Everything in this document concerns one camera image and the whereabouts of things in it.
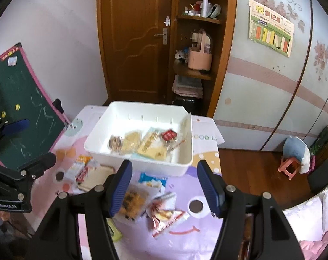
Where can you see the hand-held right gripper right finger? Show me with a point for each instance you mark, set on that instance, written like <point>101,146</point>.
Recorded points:
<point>207,191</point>

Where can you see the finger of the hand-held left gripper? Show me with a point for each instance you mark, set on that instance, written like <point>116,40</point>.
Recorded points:
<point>18,126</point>
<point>38,163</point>

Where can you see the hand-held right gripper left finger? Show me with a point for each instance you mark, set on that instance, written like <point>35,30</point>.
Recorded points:
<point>120,191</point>

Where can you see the clear packet of golden bread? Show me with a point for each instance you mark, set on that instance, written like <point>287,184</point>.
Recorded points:
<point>134,200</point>

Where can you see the brown paper snack packet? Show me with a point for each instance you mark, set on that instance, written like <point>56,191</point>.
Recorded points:
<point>95,178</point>

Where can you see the white plastic bin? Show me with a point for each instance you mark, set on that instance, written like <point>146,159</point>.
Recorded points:
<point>177,155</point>

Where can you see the red white bread packet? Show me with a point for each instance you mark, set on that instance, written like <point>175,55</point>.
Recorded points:
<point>165,216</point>

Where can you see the cartoon printed mat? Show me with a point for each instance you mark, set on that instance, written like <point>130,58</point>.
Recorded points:
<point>180,184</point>

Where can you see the blue and white snack packet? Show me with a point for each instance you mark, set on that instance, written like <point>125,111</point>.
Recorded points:
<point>153,180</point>

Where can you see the yellow green snack packet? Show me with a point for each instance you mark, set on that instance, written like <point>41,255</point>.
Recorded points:
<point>113,228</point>

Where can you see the orange and white snack packet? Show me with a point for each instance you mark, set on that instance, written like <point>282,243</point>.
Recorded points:
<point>77,165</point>

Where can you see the black chalkboard clamp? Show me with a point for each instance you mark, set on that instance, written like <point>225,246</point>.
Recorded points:
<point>58,107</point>

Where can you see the clear brown cookie packet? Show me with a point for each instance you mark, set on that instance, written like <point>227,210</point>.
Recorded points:
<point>115,142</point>

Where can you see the beige cracker packet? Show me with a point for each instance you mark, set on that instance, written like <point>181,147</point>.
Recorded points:
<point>131,140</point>

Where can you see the yellow flat snack packet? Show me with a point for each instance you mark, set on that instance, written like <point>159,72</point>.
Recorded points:
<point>150,146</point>

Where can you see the clear packet with stick snack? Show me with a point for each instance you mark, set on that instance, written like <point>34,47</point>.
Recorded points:
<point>177,144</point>

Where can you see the small red snack packet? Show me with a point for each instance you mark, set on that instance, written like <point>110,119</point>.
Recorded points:
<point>168,135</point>

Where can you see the pink plastic stool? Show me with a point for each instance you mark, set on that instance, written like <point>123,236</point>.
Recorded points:
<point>287,168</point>

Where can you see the black bag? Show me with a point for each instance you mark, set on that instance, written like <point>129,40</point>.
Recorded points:
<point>186,104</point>

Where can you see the white pillow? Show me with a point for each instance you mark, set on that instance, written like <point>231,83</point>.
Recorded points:
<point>311,214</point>

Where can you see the folded towels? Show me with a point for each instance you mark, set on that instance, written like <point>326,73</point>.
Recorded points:
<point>187,86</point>

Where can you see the black box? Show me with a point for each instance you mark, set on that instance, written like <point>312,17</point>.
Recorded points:
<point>321,174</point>

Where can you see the floral wardrobe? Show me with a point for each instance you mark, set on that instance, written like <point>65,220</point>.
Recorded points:
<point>266,92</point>

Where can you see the pink blanket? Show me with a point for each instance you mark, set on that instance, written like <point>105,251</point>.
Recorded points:
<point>311,249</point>

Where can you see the wooden corner shelf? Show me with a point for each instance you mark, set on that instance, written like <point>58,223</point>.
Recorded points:
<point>220,59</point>

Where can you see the pink basket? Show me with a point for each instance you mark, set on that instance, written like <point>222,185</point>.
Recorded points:
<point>200,58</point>

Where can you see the small stuffed toys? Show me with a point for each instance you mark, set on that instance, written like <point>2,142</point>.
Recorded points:
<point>181,55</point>

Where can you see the wooden door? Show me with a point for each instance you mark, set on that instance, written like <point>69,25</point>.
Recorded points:
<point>131,46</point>

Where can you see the white door hook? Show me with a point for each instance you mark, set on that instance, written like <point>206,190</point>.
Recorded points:
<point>167,21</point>

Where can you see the group of bottles and jars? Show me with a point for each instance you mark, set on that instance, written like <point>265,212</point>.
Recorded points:
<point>203,8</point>

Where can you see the green chalkboard with pink frame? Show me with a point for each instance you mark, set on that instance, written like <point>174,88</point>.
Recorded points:
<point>23,97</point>

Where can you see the wall poster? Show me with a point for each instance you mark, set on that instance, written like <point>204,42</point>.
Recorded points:
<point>270,29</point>

